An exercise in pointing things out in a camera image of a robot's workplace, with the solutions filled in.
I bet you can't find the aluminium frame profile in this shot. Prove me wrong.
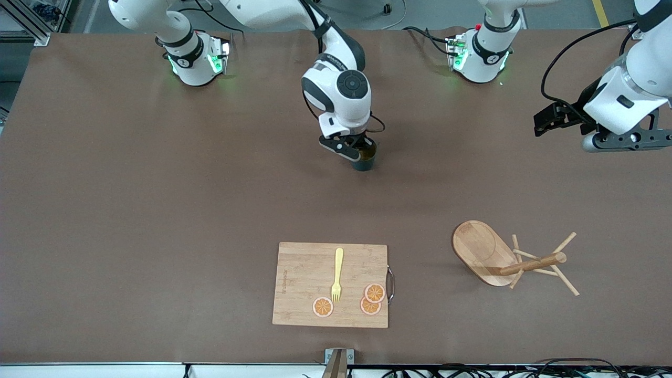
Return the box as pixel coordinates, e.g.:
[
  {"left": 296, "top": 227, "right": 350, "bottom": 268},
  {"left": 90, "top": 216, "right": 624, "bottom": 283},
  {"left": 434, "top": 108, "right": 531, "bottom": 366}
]
[{"left": 0, "top": 0, "right": 74, "bottom": 53}]

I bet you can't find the black left base cable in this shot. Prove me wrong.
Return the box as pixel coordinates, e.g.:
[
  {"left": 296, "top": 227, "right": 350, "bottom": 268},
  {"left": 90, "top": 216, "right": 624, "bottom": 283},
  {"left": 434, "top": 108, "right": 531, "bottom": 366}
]
[{"left": 402, "top": 25, "right": 457, "bottom": 57}]

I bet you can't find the brown table cover mat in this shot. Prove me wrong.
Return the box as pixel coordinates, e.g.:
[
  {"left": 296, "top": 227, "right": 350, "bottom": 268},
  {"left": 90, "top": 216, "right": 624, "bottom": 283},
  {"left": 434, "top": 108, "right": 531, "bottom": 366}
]
[{"left": 0, "top": 26, "right": 672, "bottom": 366}]

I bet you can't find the yellow plastic fork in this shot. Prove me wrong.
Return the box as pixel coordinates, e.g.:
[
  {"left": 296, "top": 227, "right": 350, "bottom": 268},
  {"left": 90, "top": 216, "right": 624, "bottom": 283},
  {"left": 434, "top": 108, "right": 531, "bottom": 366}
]
[{"left": 331, "top": 247, "right": 344, "bottom": 304}]

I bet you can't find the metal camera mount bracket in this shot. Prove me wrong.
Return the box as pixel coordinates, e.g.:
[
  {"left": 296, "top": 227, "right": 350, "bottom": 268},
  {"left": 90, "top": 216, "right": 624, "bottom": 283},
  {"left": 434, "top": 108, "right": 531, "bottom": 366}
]
[{"left": 324, "top": 348, "right": 354, "bottom": 378}]

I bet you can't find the black cable tangle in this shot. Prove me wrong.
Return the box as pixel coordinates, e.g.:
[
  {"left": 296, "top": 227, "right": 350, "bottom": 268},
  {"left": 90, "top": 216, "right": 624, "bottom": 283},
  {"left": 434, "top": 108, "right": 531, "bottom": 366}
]
[{"left": 381, "top": 366, "right": 531, "bottom": 378}]

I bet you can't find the wooden mug tree rack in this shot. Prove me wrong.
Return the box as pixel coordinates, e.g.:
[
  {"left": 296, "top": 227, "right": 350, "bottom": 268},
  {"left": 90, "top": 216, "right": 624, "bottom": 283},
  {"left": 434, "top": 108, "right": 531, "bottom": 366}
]
[{"left": 452, "top": 220, "right": 580, "bottom": 297}]

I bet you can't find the bamboo cutting board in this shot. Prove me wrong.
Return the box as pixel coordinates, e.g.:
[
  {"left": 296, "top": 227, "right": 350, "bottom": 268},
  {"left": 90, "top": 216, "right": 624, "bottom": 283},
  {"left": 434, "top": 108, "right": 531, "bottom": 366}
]
[{"left": 272, "top": 241, "right": 389, "bottom": 329}]

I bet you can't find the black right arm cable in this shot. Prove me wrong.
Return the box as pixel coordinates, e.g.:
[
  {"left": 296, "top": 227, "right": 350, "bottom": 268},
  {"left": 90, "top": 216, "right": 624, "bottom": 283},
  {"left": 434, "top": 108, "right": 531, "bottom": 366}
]
[{"left": 176, "top": 0, "right": 386, "bottom": 133}]

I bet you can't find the blue bundle on frame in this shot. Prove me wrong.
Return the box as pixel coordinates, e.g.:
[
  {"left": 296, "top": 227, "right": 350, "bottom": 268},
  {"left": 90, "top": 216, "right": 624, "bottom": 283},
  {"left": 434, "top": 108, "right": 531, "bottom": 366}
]
[{"left": 33, "top": 2, "right": 61, "bottom": 23}]

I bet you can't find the dark teal cup yellow inside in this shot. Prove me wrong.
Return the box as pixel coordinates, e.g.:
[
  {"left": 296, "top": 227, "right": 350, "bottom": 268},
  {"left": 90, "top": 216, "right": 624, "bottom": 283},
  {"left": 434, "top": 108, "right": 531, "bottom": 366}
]
[{"left": 351, "top": 142, "right": 378, "bottom": 172}]

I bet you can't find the white table edge rail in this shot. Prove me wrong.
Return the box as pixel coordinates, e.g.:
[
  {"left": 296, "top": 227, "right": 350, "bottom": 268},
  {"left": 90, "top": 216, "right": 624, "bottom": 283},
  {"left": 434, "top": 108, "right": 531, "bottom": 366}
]
[{"left": 0, "top": 362, "right": 672, "bottom": 378}]

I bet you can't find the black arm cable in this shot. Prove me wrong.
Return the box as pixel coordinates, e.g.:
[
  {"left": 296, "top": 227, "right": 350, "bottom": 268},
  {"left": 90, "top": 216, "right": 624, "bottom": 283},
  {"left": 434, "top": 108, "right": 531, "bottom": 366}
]
[
  {"left": 176, "top": 0, "right": 386, "bottom": 133},
  {"left": 541, "top": 18, "right": 640, "bottom": 113}
]

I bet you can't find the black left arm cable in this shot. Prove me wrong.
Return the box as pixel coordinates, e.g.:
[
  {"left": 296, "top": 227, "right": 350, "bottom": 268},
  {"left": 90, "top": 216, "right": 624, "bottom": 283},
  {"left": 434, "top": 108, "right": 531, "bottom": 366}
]
[{"left": 541, "top": 18, "right": 640, "bottom": 113}]

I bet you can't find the black stand leg with caster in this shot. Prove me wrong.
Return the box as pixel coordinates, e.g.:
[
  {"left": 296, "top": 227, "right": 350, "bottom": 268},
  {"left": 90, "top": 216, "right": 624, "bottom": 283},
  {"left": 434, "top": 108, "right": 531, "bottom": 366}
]
[{"left": 336, "top": 0, "right": 393, "bottom": 15}]

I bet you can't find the black looped cable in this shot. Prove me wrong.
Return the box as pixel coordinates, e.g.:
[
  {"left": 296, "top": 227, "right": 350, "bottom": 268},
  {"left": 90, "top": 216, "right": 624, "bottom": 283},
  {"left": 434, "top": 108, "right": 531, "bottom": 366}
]
[{"left": 533, "top": 358, "right": 625, "bottom": 378}]

